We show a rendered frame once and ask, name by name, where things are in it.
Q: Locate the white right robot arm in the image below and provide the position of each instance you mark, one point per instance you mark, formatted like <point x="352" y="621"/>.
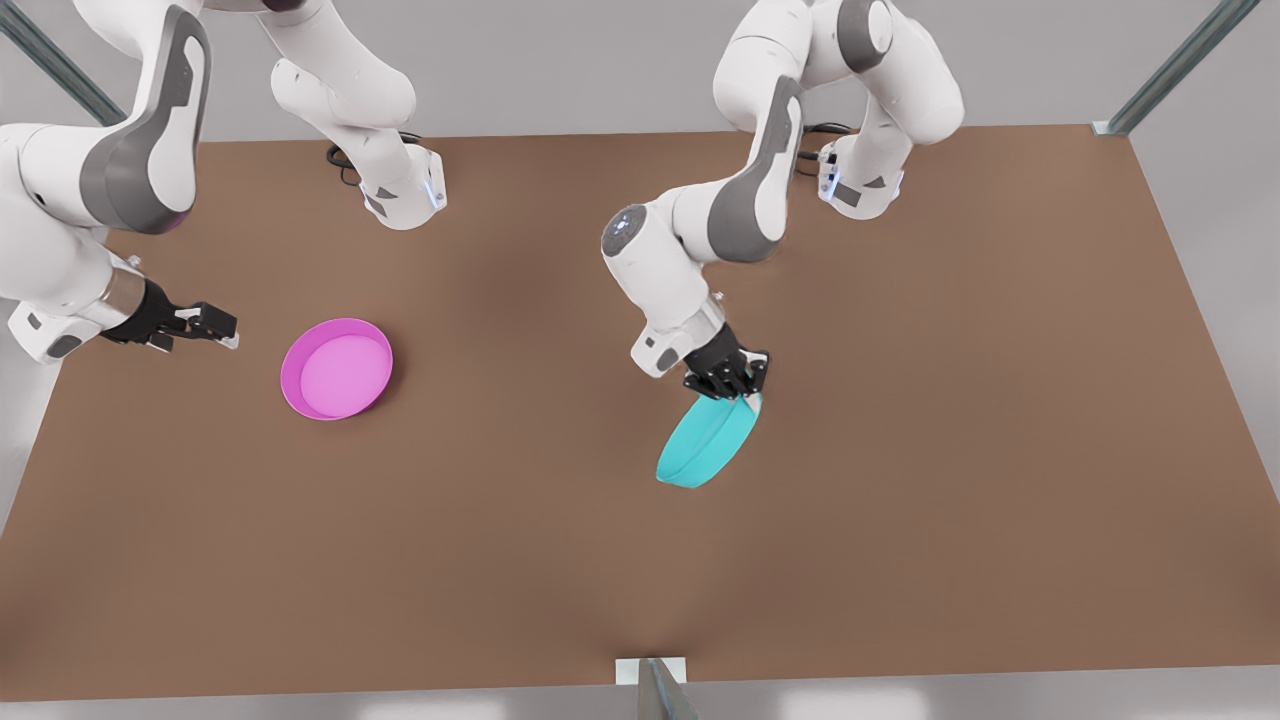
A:
<point x="60" y="250"/>

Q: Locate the blue plate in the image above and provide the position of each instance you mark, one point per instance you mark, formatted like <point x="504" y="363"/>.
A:
<point x="705" y="445"/>

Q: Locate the silver frame post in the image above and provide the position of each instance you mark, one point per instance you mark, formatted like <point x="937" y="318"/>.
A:
<point x="60" y="65"/>
<point x="1180" y="62"/>
<point x="655" y="690"/>

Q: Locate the pink plate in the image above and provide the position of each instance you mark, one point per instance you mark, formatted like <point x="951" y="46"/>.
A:
<point x="338" y="372"/>

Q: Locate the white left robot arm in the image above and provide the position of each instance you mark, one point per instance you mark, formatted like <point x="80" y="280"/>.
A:
<point x="660" y="270"/>

